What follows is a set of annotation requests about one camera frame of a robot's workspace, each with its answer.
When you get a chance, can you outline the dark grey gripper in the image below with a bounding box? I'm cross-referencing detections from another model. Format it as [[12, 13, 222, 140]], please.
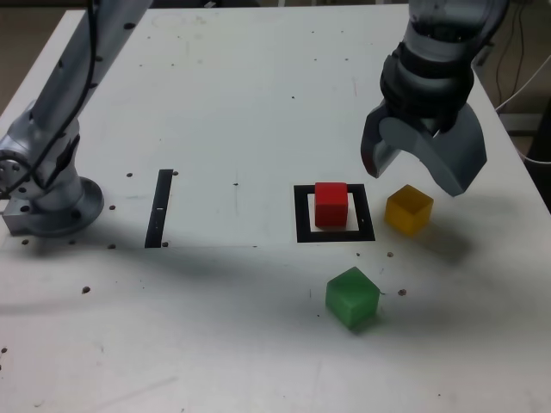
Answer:
[[361, 101, 489, 199]]

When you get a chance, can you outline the yellow cube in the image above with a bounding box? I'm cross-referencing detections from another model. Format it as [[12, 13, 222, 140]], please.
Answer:
[[383, 183, 434, 238]]

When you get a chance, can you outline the red cube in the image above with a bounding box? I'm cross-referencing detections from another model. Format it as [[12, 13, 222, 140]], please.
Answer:
[[313, 182, 349, 229]]

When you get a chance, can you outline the green cube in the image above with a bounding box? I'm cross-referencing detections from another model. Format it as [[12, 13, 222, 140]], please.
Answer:
[[324, 266, 381, 333]]

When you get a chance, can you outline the black tape square outline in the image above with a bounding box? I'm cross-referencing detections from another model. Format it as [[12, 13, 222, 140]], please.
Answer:
[[293, 183, 376, 244]]

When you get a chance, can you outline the black tape strip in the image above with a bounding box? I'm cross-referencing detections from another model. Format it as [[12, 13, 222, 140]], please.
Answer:
[[144, 169, 174, 250]]

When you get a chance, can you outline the white cable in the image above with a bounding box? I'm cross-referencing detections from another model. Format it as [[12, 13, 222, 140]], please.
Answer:
[[494, 54, 551, 114], [513, 137, 551, 165]]

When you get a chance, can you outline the black hanging cable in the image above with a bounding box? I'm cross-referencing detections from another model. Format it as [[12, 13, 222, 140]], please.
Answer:
[[493, 0, 526, 107]]

